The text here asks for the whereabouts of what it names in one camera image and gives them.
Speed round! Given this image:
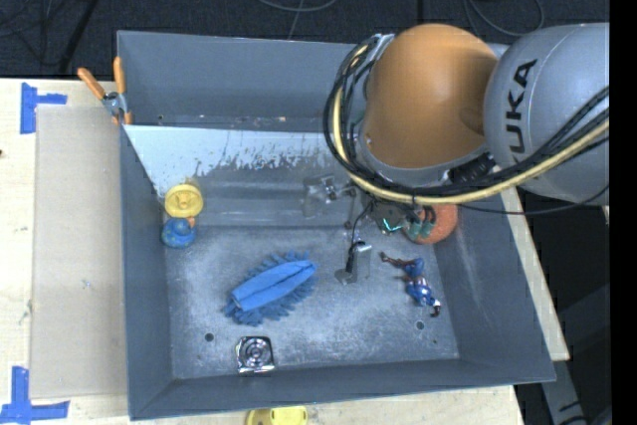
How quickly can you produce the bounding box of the blue and yellow rubber duck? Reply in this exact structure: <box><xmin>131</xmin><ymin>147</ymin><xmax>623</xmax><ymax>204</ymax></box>
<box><xmin>159</xmin><ymin>182</ymin><xmax>205</xmax><ymax>250</ymax></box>

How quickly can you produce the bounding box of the blue and red action figure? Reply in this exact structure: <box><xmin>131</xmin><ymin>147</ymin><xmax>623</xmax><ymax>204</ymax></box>
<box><xmin>379</xmin><ymin>252</ymin><xmax>443</xmax><ymax>319</ymax></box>

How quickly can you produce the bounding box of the silver square packet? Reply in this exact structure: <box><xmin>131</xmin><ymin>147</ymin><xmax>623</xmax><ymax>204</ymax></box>
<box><xmin>234</xmin><ymin>335</ymin><xmax>277</xmax><ymax>376</ymax></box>

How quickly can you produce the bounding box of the orange ball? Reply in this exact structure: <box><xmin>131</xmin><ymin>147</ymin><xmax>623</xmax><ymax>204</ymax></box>
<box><xmin>403</xmin><ymin>202</ymin><xmax>460</xmax><ymax>246</ymax></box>

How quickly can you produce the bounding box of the pale wood board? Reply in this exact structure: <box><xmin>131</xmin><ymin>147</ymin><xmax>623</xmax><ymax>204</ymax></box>
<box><xmin>29</xmin><ymin>106</ymin><xmax>128</xmax><ymax>400</ymax></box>

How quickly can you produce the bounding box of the grey metal bin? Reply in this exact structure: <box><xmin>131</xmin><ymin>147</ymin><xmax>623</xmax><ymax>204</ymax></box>
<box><xmin>114</xmin><ymin>29</ymin><xmax>557</xmax><ymax>422</ymax></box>

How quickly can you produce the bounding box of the black cylinder on white bracket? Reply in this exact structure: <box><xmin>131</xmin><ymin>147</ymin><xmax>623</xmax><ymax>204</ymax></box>
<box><xmin>437</xmin><ymin>151</ymin><xmax>502</xmax><ymax>188</ymax></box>

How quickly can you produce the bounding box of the blue chenille duster pad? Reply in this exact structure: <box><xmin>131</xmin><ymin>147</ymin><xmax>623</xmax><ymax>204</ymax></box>
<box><xmin>221</xmin><ymin>250</ymin><xmax>320</xmax><ymax>327</ymax></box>

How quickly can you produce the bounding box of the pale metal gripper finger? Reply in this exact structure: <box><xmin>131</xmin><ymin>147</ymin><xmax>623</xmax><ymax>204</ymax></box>
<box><xmin>334</xmin><ymin>240</ymin><xmax>374</xmax><ymax>287</ymax></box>
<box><xmin>302</xmin><ymin>173</ymin><xmax>357</xmax><ymax>218</ymax></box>

